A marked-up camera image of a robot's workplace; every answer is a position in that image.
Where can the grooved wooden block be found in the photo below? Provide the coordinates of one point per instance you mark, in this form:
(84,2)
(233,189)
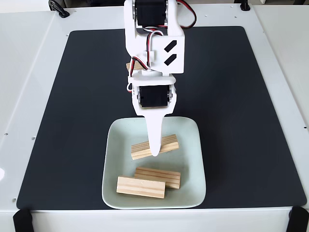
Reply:
(170,144)
(169,178)
(141,188)
(128,67)

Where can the pale green square plate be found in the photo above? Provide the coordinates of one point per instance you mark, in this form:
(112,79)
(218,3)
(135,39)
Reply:
(188,135)

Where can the black table mat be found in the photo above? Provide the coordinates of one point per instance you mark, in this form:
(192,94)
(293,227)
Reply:
(72,145)

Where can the black clamp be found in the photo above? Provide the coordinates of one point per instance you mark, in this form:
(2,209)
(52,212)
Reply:
(58,8)
(244,5)

